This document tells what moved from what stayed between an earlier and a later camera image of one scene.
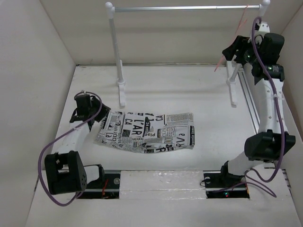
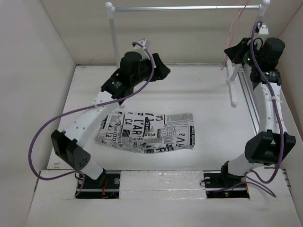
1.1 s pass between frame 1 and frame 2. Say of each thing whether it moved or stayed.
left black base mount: stayed
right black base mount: stayed
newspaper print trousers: stayed
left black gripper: moved
